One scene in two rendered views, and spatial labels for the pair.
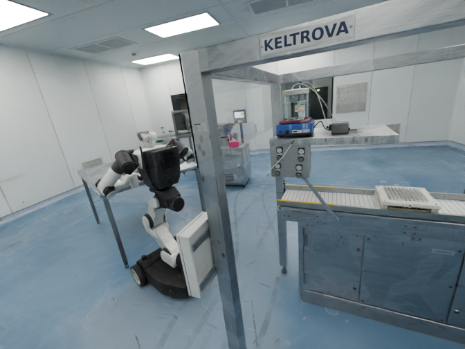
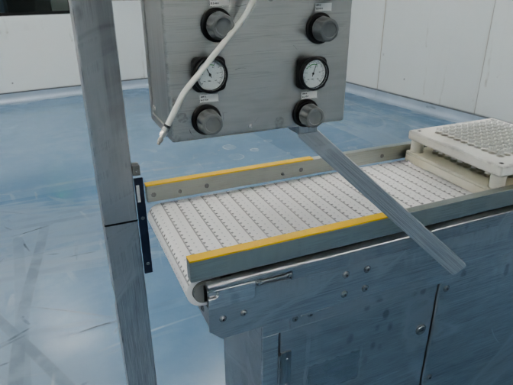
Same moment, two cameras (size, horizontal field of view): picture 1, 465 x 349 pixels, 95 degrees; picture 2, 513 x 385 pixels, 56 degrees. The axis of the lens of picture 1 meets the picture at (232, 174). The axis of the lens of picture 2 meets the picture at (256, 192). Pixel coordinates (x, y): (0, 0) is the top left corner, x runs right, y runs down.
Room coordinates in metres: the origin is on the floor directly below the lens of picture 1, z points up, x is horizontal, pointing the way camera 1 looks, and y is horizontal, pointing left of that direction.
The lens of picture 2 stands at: (0.86, 0.08, 1.20)
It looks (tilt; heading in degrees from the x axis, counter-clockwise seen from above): 24 degrees down; 310
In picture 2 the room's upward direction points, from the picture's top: straight up
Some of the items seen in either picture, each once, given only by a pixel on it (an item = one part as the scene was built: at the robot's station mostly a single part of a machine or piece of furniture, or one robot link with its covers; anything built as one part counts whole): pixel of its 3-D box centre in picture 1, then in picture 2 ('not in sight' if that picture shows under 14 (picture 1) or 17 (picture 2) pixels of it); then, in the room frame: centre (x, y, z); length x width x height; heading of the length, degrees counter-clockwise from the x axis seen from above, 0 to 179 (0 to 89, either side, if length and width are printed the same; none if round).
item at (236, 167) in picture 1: (232, 164); not in sight; (4.06, -0.01, 0.38); 0.63 x 0.57 x 0.76; 71
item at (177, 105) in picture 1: (192, 111); not in sight; (7.11, 1.04, 1.43); 1.32 x 0.01 x 1.11; 71
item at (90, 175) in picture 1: (134, 168); not in sight; (2.75, 1.27, 0.83); 1.50 x 1.10 x 0.04; 40
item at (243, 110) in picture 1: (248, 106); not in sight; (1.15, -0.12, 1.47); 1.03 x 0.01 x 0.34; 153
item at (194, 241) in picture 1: (202, 253); not in sight; (0.68, 0.15, 0.97); 0.17 x 0.06 x 0.26; 153
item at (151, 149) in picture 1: (158, 165); not in sight; (1.61, 0.55, 1.11); 0.34 x 0.30 x 0.36; 137
